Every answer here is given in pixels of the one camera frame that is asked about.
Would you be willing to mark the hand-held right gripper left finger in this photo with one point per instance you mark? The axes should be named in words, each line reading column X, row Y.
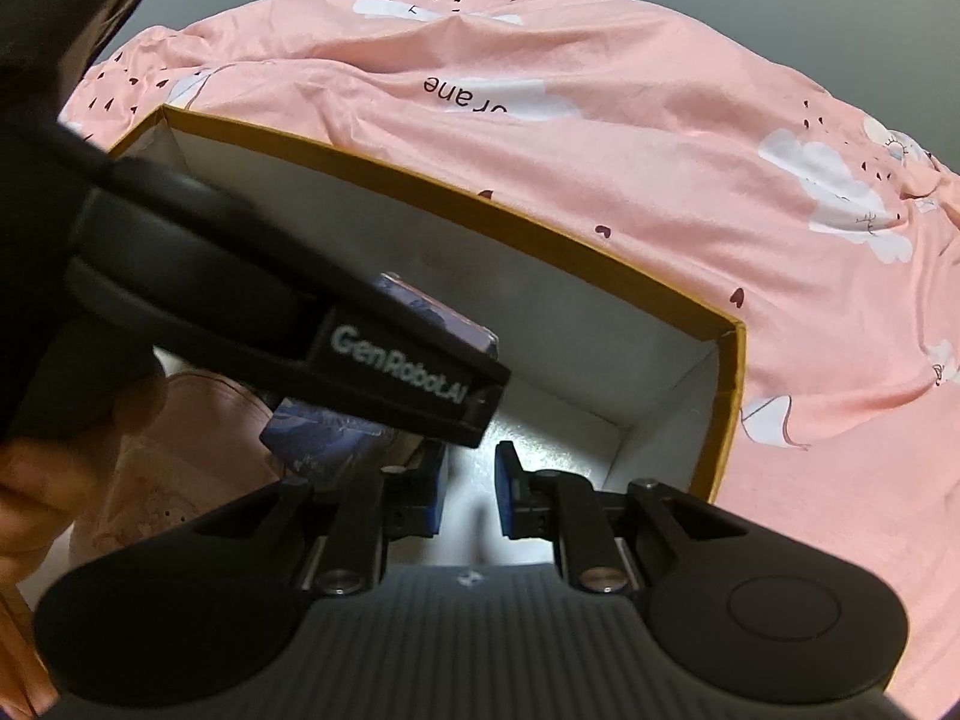
column 433, row 499

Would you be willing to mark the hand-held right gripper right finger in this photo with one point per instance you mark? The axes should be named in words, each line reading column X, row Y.
column 506, row 491

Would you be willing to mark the purple patterned packet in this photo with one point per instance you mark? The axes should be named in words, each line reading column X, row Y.
column 330, row 439

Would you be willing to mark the orange cardboard box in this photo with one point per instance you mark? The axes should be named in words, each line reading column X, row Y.
column 645, row 390

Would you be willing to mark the pink printed envelope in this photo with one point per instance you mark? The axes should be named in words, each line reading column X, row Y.
column 180, row 465

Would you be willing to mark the person's left hand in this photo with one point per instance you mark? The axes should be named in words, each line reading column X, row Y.
column 45, row 495

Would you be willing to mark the pink printed blanket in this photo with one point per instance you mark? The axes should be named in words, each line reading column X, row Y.
column 600, row 165

